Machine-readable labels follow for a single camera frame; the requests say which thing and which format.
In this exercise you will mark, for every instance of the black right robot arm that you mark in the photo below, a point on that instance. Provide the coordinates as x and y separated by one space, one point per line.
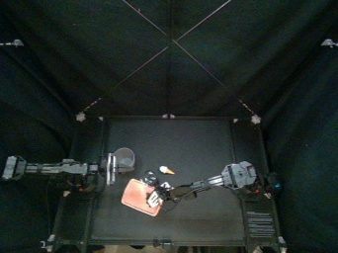
238 175

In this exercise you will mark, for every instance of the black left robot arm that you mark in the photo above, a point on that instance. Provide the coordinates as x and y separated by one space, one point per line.
52 168

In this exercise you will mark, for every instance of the small toy pie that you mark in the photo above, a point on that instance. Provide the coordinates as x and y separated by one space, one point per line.
166 170

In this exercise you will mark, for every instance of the table edge clamp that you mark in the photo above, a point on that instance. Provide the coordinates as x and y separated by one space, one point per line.
163 244

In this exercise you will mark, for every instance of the white printed label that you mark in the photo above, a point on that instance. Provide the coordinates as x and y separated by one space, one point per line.
261 224

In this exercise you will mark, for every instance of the grey frame corner connector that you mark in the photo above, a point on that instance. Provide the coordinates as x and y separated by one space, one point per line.
80 116
255 119

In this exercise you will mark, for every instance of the grey frame middle connector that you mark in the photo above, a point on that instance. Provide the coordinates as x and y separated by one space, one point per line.
167 116

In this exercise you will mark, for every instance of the grey frame bracket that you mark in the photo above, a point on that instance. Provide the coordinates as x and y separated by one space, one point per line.
329 42
15 42

